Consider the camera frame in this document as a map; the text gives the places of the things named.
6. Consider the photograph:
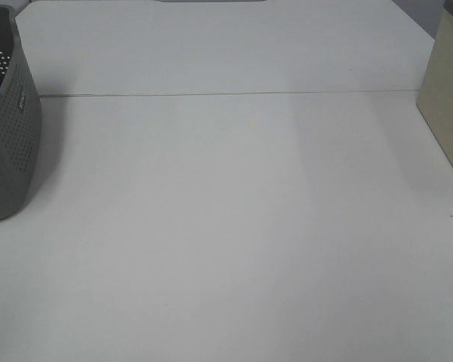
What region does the grey perforated laundry basket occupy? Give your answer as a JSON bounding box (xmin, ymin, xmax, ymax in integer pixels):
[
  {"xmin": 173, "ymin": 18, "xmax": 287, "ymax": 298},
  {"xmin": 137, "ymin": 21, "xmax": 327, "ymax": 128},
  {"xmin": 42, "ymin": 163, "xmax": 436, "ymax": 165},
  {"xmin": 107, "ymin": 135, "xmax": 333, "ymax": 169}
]
[{"xmin": 0, "ymin": 5, "xmax": 42, "ymax": 220}]

